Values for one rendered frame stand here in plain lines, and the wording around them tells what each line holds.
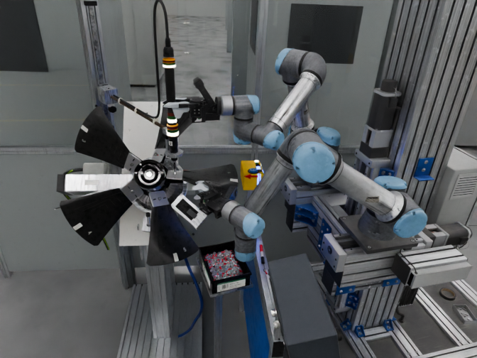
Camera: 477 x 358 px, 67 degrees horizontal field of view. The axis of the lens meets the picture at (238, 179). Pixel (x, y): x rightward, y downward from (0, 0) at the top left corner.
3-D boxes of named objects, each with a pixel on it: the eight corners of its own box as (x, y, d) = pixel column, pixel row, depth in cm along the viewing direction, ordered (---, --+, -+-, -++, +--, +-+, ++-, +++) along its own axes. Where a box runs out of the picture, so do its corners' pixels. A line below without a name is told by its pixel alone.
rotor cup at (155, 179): (135, 197, 149) (128, 192, 136) (136, 163, 152) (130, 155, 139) (170, 196, 150) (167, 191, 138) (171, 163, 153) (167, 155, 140)
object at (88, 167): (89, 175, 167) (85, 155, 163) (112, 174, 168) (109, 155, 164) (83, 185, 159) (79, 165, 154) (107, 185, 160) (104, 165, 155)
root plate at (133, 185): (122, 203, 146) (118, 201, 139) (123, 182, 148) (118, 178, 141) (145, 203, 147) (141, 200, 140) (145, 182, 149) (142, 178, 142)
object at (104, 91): (97, 101, 182) (95, 84, 178) (111, 99, 186) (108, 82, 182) (106, 106, 175) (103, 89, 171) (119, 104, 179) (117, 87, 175)
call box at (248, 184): (240, 177, 192) (240, 160, 187) (258, 177, 193) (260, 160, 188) (243, 192, 179) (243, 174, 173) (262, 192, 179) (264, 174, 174)
